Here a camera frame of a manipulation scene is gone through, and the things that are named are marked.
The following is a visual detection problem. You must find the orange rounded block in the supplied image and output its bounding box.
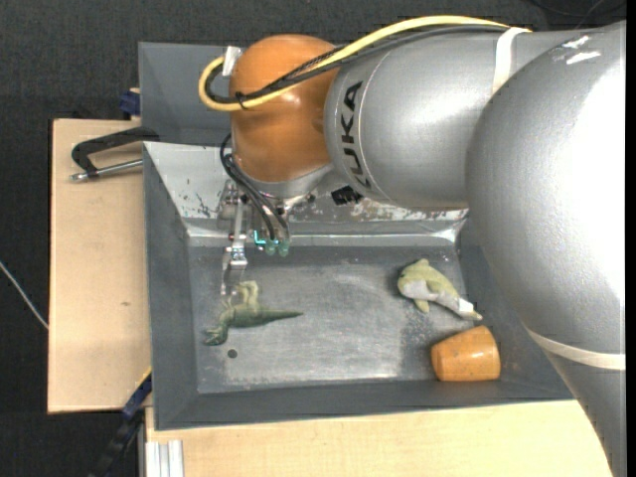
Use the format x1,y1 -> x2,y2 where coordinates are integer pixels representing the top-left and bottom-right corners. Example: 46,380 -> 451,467
429,324 -> 502,383

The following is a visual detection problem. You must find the grey metal bin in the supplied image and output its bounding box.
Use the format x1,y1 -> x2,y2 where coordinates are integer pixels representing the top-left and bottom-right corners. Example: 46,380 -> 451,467
137,41 -> 573,431

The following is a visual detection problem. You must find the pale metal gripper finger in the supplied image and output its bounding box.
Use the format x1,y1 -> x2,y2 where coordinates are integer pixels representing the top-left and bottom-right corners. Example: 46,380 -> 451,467
220,244 -> 249,297

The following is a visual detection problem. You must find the black cylinder on white bracket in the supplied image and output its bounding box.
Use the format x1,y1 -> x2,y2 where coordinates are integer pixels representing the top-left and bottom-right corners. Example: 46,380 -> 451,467
330,184 -> 362,208

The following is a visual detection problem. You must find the pale flat board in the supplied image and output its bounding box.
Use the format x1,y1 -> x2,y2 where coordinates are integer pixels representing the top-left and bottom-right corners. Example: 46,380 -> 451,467
47,118 -> 153,414

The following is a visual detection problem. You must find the green toy dinosaur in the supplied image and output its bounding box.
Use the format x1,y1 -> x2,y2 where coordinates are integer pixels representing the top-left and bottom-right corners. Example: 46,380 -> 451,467
202,280 -> 304,347

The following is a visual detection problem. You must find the green and grey plush dolphin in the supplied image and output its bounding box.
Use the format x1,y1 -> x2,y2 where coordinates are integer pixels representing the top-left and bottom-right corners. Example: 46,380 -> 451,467
397,258 -> 484,323

